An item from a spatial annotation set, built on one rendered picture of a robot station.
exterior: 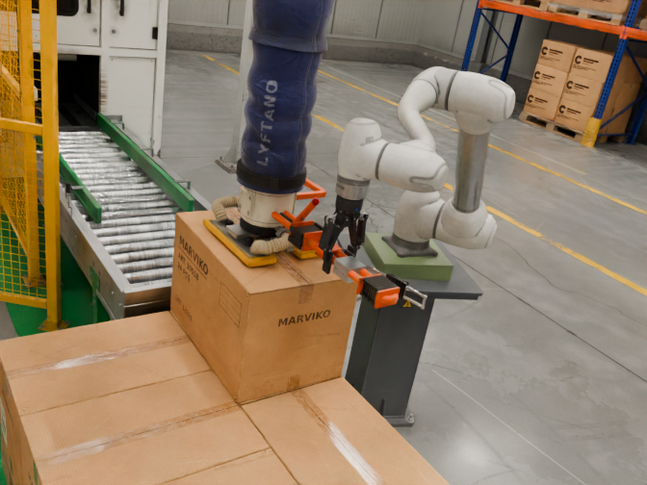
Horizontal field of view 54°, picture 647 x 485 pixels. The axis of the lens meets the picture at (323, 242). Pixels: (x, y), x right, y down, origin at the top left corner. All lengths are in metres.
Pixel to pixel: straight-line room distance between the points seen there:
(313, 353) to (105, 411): 0.66
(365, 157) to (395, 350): 1.30
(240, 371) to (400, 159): 0.83
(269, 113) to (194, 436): 0.97
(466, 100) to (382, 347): 1.15
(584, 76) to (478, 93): 7.90
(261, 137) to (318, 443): 0.93
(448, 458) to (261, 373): 1.14
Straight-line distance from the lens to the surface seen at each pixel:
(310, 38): 1.90
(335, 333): 2.12
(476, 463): 2.95
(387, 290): 1.65
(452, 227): 2.47
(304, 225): 1.96
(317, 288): 1.98
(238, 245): 2.06
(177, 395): 2.10
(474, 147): 2.22
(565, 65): 10.17
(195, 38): 11.70
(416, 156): 1.62
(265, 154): 1.97
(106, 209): 3.38
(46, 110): 2.97
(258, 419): 2.04
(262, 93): 1.93
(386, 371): 2.83
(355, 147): 1.66
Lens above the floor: 1.86
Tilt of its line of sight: 24 degrees down
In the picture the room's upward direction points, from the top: 10 degrees clockwise
